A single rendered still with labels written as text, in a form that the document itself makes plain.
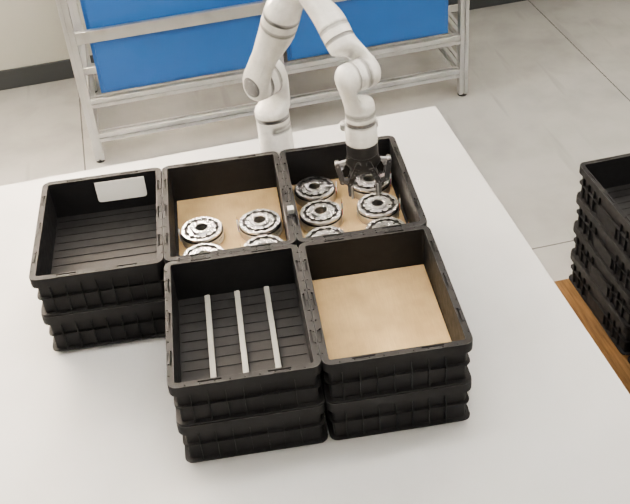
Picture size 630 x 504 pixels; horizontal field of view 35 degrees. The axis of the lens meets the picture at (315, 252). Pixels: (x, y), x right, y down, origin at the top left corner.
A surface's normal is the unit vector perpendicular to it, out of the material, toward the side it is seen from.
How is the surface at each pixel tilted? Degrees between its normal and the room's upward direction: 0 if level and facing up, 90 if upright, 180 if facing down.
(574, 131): 0
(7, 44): 90
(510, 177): 0
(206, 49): 90
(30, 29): 90
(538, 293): 0
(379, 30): 90
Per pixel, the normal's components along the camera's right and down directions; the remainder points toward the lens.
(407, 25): 0.22, 0.58
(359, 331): -0.07, -0.79
